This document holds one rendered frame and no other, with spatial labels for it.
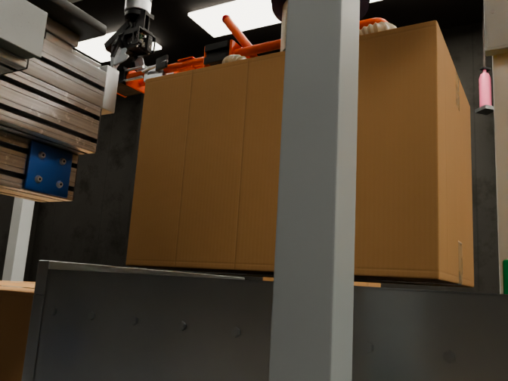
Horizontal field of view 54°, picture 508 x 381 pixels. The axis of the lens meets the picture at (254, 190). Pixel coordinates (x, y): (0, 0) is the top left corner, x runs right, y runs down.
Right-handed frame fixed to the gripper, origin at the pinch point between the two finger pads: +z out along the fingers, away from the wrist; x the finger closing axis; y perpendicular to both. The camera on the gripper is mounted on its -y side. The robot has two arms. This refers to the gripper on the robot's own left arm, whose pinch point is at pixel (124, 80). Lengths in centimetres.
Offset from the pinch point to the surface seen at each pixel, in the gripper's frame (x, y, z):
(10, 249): 164, -295, 37
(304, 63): -53, 83, 34
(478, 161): 526, 32, -107
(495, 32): 89, 89, -40
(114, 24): 331, -396, -284
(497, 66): 94, 89, -29
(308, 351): -53, 85, 61
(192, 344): -36, 59, 64
